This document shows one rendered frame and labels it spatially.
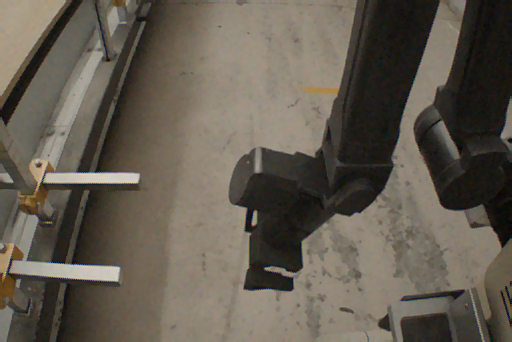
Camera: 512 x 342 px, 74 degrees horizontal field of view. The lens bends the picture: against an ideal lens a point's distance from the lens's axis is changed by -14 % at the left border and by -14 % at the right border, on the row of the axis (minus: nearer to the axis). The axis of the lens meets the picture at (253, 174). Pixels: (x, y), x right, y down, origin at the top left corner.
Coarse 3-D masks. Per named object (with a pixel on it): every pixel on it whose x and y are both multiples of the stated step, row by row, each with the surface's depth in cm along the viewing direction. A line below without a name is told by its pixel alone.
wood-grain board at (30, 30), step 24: (0, 0) 139; (24, 0) 136; (48, 0) 134; (72, 0) 139; (0, 24) 124; (24, 24) 122; (48, 24) 121; (0, 48) 112; (24, 48) 111; (0, 72) 103; (0, 96) 96
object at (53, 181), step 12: (0, 180) 86; (12, 180) 86; (48, 180) 86; (60, 180) 86; (72, 180) 87; (84, 180) 87; (96, 180) 87; (108, 180) 87; (120, 180) 87; (132, 180) 87
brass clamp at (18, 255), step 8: (8, 248) 71; (16, 248) 72; (0, 256) 70; (8, 256) 70; (16, 256) 72; (0, 264) 68; (8, 264) 69; (8, 272) 68; (0, 280) 66; (8, 280) 68; (16, 280) 71; (0, 288) 65; (8, 288) 68; (0, 296) 65; (8, 296) 67; (0, 304) 65
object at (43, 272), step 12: (12, 264) 70; (24, 264) 70; (36, 264) 70; (48, 264) 71; (60, 264) 71; (12, 276) 70; (24, 276) 69; (36, 276) 69; (48, 276) 69; (60, 276) 69; (72, 276) 69; (84, 276) 70; (96, 276) 70; (108, 276) 70; (120, 276) 71
